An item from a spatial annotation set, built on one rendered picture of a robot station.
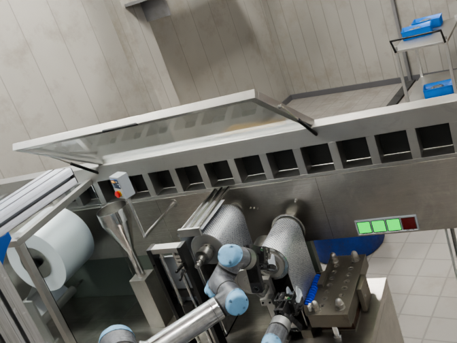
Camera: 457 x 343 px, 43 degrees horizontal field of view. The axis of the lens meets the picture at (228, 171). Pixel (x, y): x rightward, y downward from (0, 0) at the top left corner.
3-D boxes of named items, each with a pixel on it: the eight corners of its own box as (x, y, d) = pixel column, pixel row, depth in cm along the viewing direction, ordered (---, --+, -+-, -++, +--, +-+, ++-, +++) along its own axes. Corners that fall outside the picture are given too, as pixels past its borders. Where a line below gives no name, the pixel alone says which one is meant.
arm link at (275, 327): (262, 361, 204) (255, 342, 201) (272, 339, 213) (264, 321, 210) (283, 361, 201) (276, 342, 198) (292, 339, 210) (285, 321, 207)
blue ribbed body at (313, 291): (303, 311, 232) (301, 304, 231) (316, 278, 250) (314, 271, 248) (312, 311, 231) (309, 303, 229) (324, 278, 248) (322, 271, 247)
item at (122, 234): (143, 331, 277) (95, 229, 258) (157, 312, 289) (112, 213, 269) (167, 331, 271) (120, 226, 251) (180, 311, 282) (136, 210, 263)
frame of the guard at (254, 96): (9, 162, 237) (9, 144, 238) (100, 175, 285) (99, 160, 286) (260, 109, 184) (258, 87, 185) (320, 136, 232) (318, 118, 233)
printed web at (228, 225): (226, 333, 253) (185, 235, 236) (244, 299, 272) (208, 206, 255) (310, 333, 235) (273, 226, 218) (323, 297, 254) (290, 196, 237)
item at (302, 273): (300, 309, 231) (287, 271, 225) (315, 275, 251) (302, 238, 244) (302, 309, 231) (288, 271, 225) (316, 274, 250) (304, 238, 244)
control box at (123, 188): (114, 199, 242) (105, 178, 239) (126, 192, 246) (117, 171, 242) (123, 201, 237) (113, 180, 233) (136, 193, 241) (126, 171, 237)
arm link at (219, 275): (209, 301, 189) (225, 272, 189) (199, 287, 199) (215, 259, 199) (228, 309, 192) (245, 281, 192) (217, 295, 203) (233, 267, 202)
